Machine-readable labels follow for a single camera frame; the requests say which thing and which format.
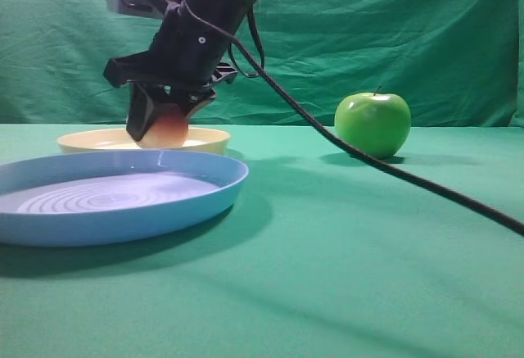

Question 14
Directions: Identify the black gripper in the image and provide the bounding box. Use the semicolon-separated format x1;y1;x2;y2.
103;3;238;141

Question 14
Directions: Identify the pink round peach bun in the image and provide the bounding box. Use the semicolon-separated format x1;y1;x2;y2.
137;106;189;148

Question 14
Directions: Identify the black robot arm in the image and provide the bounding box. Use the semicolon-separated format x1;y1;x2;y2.
103;0;256;142

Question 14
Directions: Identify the yellow plate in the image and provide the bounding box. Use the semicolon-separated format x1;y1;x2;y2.
56;126;231;155

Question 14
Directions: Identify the blue plate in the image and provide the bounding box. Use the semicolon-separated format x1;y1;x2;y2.
1;150;249;247

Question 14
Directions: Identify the green apple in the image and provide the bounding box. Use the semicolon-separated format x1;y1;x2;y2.
334;89;412;159

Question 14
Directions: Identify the green backdrop cloth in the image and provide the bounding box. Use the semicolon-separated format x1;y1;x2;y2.
1;0;523;126

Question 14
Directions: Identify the black cable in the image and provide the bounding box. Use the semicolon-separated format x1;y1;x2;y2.
118;0;524;236

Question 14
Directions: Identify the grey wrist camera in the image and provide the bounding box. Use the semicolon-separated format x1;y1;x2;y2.
106;0;182;20

